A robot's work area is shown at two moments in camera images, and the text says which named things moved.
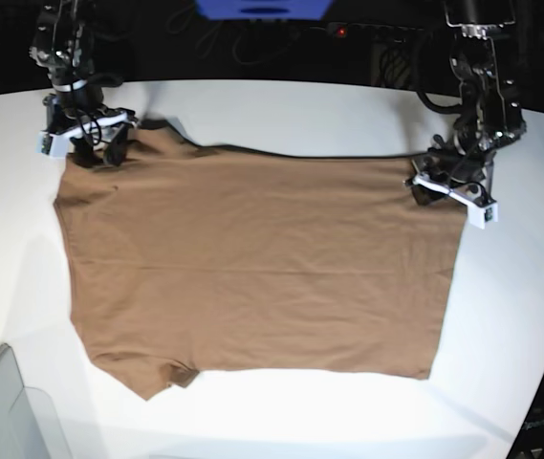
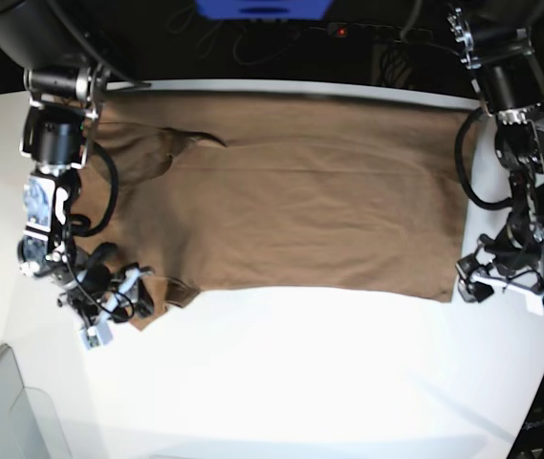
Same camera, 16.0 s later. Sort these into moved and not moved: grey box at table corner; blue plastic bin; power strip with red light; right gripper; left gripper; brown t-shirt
Moved: right gripper; left gripper; brown t-shirt
Not moved: power strip with red light; grey box at table corner; blue plastic bin
